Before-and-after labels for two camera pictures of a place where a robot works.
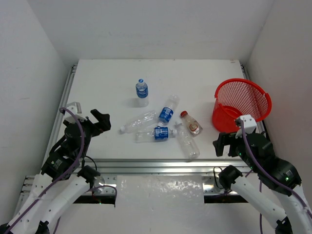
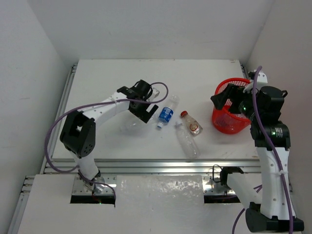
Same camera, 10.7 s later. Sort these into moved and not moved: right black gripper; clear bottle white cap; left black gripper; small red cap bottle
Moved: left black gripper; right black gripper
Not moved: small red cap bottle; clear bottle white cap
